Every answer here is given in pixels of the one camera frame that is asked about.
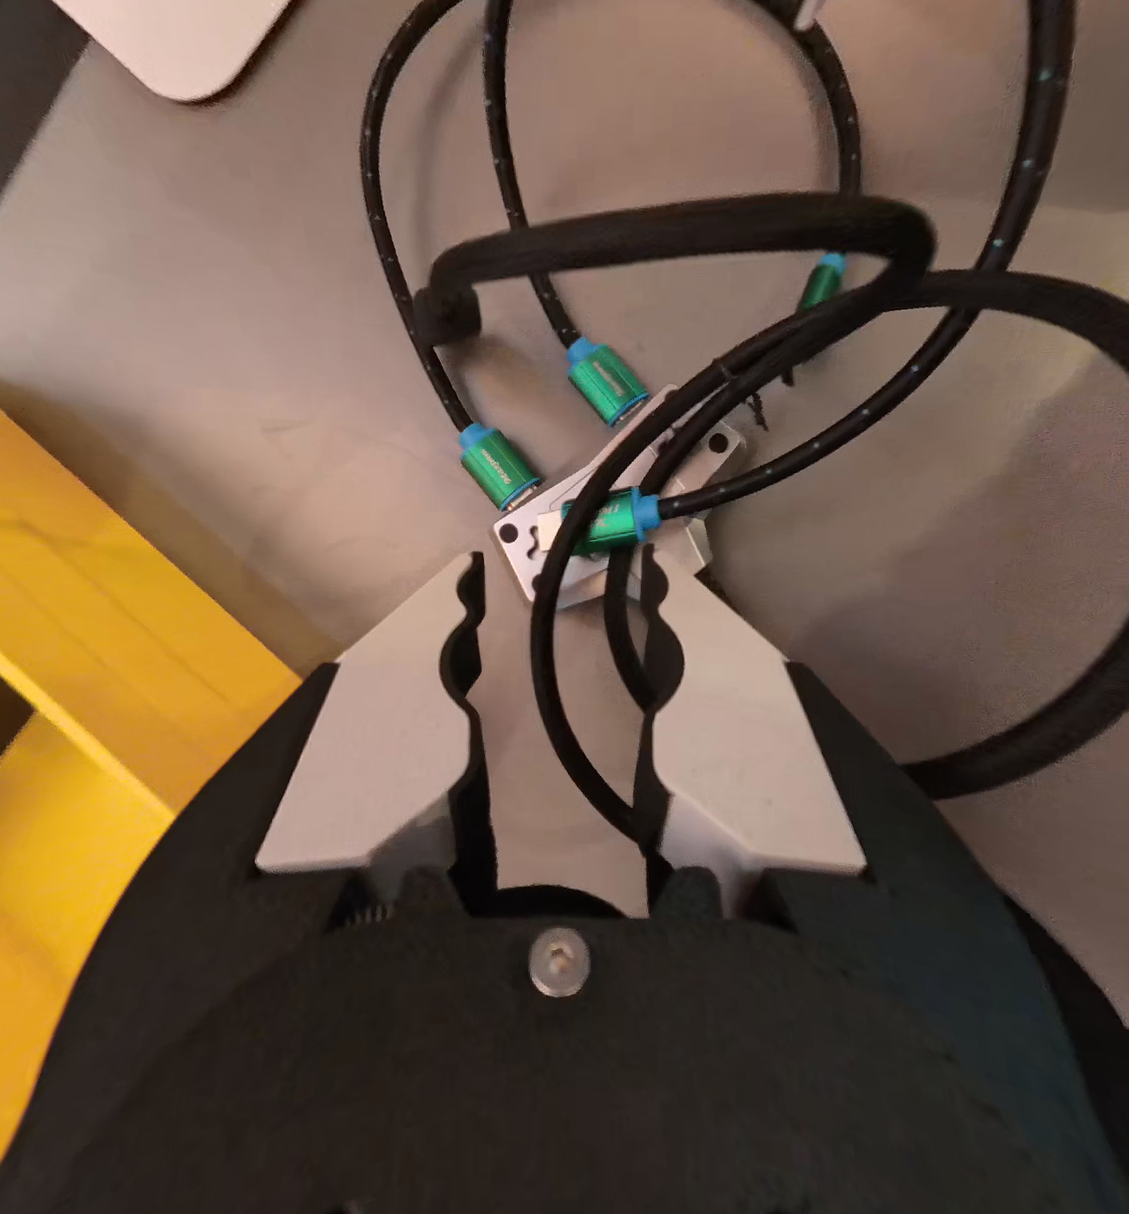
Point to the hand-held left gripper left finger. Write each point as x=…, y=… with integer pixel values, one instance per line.
x=375, y=759

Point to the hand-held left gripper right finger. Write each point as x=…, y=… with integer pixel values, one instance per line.
x=753, y=777

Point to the silver hdmi switch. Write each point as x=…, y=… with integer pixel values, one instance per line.
x=526, y=559

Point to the yellow plastic bin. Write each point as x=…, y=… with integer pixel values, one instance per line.
x=52, y=569

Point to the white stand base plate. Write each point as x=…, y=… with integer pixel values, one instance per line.
x=176, y=47

